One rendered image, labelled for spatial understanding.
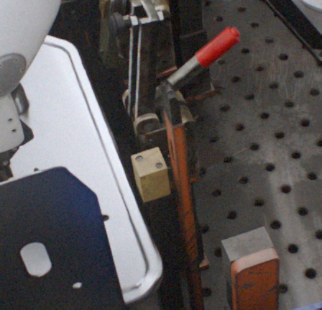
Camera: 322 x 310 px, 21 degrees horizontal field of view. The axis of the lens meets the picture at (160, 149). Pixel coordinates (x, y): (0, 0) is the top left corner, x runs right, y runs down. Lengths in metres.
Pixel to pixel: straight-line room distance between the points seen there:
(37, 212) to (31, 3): 0.20
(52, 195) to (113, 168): 0.40
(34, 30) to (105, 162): 0.32
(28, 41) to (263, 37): 0.88
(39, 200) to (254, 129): 0.85
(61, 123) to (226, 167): 0.39
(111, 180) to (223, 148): 0.43
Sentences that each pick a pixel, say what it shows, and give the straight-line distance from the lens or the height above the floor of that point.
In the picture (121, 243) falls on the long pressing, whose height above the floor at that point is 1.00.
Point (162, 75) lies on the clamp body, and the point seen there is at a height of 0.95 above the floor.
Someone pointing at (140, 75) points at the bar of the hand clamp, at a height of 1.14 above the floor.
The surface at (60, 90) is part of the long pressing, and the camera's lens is 1.16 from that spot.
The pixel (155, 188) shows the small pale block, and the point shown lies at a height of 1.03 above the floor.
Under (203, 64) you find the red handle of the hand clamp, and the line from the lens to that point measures 1.00.
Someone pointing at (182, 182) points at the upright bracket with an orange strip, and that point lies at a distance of 0.97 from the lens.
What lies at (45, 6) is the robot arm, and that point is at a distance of 0.80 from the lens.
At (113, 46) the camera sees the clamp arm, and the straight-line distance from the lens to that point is 1.17.
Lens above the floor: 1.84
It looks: 52 degrees down
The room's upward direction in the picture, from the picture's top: 8 degrees counter-clockwise
